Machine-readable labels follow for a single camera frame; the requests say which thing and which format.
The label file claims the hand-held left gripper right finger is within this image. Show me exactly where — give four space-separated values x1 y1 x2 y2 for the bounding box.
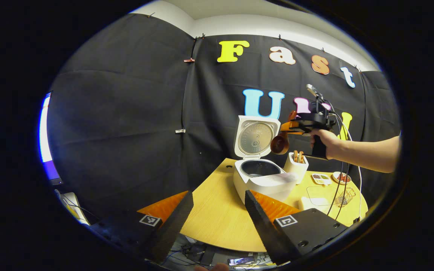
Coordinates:
245 190 349 265

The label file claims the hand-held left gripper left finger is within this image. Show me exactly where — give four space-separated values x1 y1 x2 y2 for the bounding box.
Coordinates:
89 190 195 264

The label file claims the brown wooden spoon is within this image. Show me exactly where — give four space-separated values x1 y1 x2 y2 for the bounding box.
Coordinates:
270 110 297 155

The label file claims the white rice cooker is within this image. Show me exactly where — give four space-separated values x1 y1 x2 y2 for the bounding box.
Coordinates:
233 115 298 206

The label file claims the clear box of rice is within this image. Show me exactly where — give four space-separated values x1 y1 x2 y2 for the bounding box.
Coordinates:
299 186 341 211

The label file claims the metal wire chopstick holder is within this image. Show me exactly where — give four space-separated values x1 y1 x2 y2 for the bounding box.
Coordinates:
334 187 356 208

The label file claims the smartphone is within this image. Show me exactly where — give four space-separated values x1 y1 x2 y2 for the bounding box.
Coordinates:
228 257 256 266

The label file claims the white toaster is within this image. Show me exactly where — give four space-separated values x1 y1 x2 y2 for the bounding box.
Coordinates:
284 152 309 185

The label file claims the white divided dish of beans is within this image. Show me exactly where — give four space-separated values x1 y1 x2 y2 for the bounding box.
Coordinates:
311 173 332 186

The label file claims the white oval plate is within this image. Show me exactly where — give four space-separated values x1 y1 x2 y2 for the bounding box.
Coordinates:
332 171 352 185

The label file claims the white furniture piece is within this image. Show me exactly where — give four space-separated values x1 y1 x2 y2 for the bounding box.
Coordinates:
54 189 90 226

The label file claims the black backdrop cloth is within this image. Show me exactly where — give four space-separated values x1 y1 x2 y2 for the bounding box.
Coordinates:
46 13 402 222

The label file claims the lit monitor screen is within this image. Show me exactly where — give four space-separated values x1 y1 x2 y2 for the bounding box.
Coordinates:
38 91 64 186

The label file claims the tangle of floor cables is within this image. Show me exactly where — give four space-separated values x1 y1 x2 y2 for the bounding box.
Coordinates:
166 241 217 266

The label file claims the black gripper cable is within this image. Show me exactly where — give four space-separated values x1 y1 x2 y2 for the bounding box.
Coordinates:
326 100 350 221

